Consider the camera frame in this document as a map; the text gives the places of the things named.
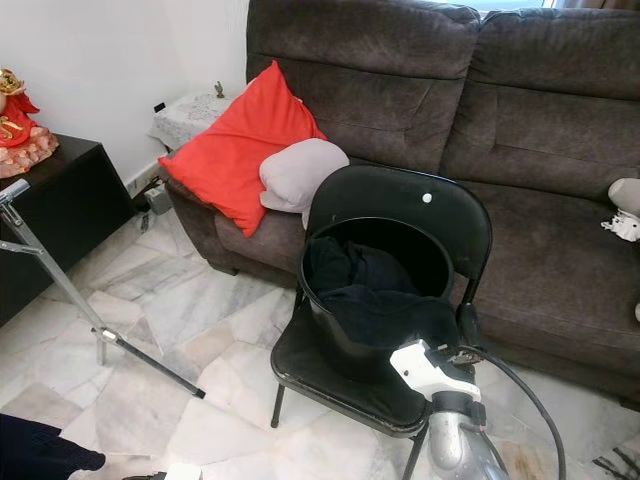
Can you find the grey plush pillow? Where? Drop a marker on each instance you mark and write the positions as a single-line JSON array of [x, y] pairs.
[[300, 175]]

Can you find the dark brown fabric sofa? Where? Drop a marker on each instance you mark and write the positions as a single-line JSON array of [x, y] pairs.
[[550, 130]]

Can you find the silver metal clothes rack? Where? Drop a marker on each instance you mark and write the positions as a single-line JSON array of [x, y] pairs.
[[63, 280]]

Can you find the red laughing buddha statue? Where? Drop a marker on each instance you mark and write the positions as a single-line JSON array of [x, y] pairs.
[[22, 130]]

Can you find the black folding chair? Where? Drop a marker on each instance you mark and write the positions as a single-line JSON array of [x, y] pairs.
[[400, 195]]

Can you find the navy blue t-shirt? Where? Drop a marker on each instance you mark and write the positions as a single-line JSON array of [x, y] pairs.
[[50, 450]]

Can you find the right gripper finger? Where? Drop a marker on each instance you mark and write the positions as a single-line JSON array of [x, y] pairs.
[[470, 330]]

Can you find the red cushion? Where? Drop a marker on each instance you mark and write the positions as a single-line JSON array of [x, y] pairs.
[[230, 150]]

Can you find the small brass figurine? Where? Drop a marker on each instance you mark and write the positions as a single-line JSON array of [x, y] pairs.
[[219, 90]]

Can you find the side table lace cloth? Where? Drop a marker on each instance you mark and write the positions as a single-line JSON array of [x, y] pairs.
[[190, 118]]

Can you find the grey power adapter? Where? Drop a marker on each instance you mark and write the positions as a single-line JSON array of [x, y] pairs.
[[157, 200]]

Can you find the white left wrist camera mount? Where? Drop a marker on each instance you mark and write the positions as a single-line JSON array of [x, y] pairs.
[[180, 472]]

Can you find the black plastic bucket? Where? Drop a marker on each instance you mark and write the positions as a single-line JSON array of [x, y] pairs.
[[315, 320]]

